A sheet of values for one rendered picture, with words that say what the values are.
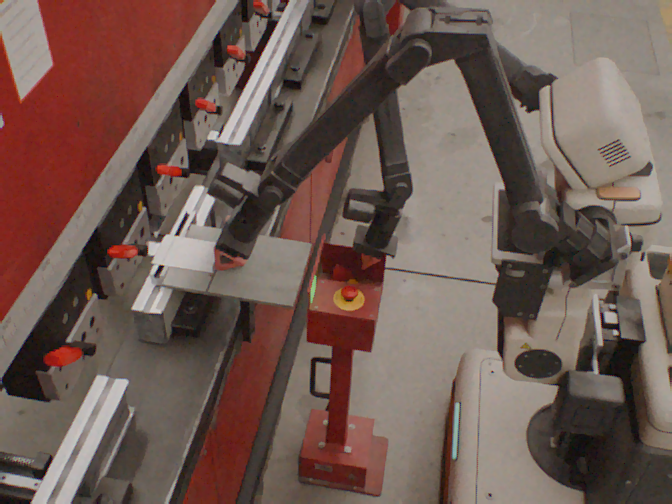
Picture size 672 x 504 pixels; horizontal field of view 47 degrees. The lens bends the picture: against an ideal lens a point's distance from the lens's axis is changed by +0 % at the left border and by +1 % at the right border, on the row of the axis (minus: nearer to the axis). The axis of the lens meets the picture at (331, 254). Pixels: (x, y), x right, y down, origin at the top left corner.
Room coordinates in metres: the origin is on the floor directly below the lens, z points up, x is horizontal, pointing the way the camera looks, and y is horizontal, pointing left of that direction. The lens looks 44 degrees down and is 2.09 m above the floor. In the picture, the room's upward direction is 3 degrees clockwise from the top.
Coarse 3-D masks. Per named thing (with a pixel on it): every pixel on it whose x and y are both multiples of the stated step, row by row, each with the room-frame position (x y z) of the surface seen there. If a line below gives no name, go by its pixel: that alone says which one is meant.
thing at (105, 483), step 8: (104, 480) 0.65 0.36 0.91; (112, 480) 0.65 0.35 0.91; (120, 480) 0.65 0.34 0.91; (128, 480) 0.65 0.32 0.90; (96, 488) 0.63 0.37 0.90; (104, 488) 0.63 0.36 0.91; (112, 488) 0.63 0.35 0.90; (120, 488) 0.63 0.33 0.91; (128, 488) 0.63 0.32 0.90; (96, 496) 0.62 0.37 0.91; (112, 496) 0.62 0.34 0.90; (120, 496) 0.62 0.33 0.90; (128, 496) 0.63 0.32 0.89
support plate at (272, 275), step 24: (216, 240) 1.14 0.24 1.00; (264, 240) 1.15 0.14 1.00; (288, 240) 1.16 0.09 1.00; (264, 264) 1.08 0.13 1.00; (288, 264) 1.09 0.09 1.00; (192, 288) 1.01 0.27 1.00; (216, 288) 1.01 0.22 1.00; (240, 288) 1.01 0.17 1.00; (264, 288) 1.02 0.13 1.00; (288, 288) 1.02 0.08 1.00
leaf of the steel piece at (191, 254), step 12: (180, 240) 1.14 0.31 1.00; (192, 240) 1.14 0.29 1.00; (168, 252) 1.10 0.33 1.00; (180, 252) 1.10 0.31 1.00; (192, 252) 1.10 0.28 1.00; (204, 252) 1.11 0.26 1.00; (168, 264) 1.07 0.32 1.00; (180, 264) 1.07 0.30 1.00; (192, 264) 1.07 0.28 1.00; (204, 264) 1.07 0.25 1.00
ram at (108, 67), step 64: (0, 0) 0.73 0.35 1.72; (64, 0) 0.85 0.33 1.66; (128, 0) 1.02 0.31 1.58; (192, 0) 1.26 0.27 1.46; (0, 64) 0.70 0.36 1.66; (64, 64) 0.82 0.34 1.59; (128, 64) 0.98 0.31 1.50; (192, 64) 1.23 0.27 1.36; (0, 128) 0.67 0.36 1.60; (64, 128) 0.78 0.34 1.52; (128, 128) 0.95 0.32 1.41; (0, 192) 0.64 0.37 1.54; (64, 192) 0.75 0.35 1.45; (0, 256) 0.60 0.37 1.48; (0, 320) 0.56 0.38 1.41
